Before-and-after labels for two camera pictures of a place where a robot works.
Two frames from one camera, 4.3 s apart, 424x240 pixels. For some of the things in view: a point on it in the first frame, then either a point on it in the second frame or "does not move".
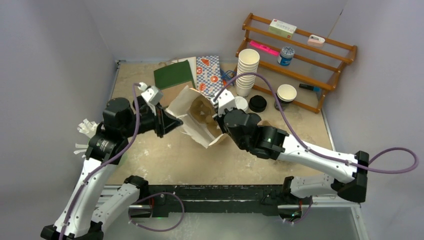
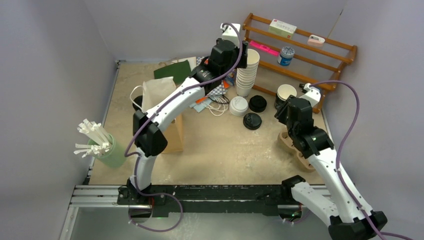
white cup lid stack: [241, 103] does not move
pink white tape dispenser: [315, 41] does not move
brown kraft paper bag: [198, 116] -> [153, 92]
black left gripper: [164, 122] -> [242, 63]
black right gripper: [219, 119] -> [281, 112]
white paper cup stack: [248, 60] does not move
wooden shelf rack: [294, 63] does not move
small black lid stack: [141, 102] does not move
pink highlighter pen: [264, 47] does not move
